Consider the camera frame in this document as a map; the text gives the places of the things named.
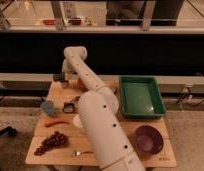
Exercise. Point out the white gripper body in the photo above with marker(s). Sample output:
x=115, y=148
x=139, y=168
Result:
x=70, y=73

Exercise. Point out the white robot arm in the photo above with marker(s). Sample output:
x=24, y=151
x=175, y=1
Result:
x=97, y=110

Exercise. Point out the white plastic cup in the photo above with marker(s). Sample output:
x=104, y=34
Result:
x=77, y=122

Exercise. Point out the red round object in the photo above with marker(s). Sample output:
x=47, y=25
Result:
x=81, y=84

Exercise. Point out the blue round object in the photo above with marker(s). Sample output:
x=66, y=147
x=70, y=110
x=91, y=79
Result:
x=48, y=108

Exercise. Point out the orange carrot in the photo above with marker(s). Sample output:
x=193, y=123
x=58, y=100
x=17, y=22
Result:
x=54, y=122

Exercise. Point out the green plastic tray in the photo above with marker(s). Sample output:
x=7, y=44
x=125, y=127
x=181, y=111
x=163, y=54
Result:
x=140, y=98

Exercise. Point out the bunch of dark grapes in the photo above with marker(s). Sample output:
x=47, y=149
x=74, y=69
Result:
x=55, y=140

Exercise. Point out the wooden table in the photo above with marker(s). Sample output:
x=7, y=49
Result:
x=64, y=155

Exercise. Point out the metal spoon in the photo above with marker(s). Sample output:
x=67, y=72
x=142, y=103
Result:
x=79, y=153

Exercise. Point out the black chair base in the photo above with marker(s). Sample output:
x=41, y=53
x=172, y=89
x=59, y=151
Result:
x=10, y=131

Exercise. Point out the purple bowl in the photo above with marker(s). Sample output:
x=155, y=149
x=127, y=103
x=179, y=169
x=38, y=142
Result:
x=148, y=140

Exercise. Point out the black handled tool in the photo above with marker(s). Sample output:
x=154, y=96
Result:
x=75, y=99

